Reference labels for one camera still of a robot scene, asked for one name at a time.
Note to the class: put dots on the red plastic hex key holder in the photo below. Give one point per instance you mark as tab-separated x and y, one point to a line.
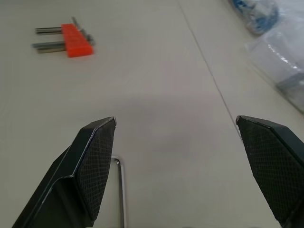
76	41

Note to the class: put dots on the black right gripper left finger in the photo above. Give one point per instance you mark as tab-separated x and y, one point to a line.
71	180

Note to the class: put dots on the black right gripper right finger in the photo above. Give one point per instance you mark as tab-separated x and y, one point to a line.
273	161

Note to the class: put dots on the silver hex key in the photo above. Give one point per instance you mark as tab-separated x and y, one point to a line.
122	190

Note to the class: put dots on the clear plastic bag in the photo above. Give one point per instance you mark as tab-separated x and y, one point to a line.
280	59

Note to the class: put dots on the plastic bag with blue contents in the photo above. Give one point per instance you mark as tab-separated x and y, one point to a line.
259	14

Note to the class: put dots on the metal hex key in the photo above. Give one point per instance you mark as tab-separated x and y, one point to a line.
47	30

